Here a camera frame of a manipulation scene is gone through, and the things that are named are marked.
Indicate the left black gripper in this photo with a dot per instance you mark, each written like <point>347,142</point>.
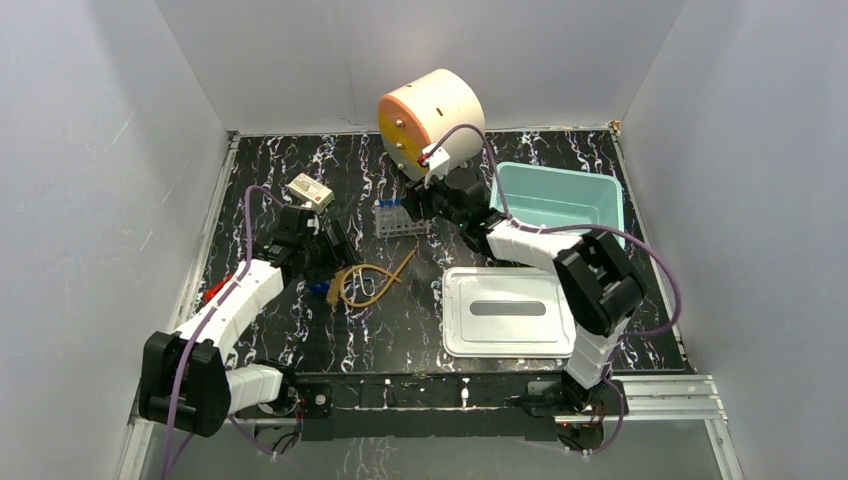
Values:
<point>337,245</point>

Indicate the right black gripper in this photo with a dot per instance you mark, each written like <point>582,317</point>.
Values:
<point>418,194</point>

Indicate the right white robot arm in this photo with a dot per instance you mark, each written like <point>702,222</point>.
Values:
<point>601,286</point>

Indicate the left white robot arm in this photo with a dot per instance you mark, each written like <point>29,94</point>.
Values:
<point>185,383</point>

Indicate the metal crucible tongs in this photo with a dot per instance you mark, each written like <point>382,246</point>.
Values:
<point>363,283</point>

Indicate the clear test tube rack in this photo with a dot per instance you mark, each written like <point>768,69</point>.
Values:
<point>397,223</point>

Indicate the small cream cardboard box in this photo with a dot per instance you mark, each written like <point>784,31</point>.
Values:
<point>315,195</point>

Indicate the clear graduated cylinder blue base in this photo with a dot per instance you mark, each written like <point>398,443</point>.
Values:
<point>318,287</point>

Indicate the round cream drawer cabinet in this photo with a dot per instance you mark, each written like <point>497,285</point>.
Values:
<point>418,114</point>

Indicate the light blue plastic bin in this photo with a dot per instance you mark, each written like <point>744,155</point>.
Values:
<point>552,197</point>

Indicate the white bin lid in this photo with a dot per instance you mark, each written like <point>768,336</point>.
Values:
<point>505,312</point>

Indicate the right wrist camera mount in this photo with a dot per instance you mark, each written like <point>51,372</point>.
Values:
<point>437,163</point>

